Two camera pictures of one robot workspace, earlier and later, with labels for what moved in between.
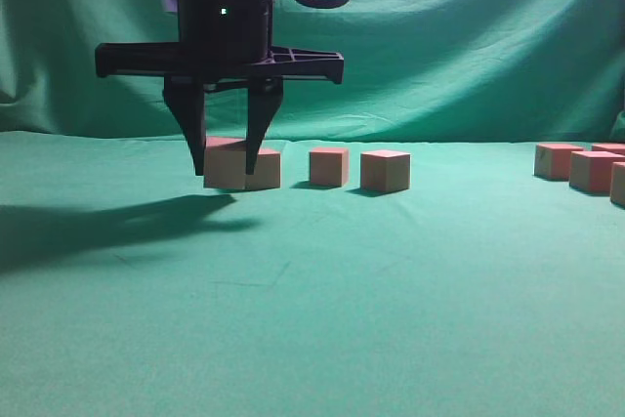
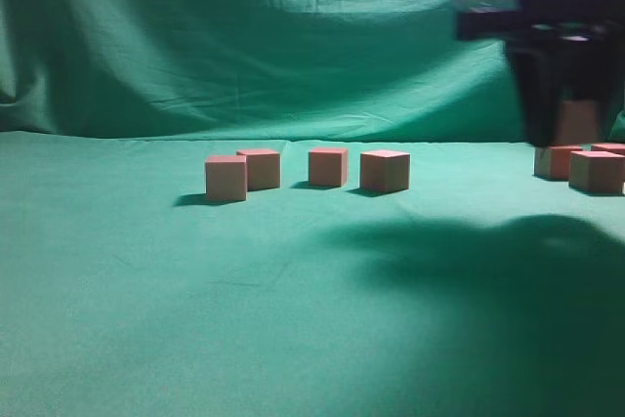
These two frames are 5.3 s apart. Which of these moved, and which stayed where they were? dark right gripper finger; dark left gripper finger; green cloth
Moved: dark right gripper finger; dark left gripper finger
Stayed: green cloth
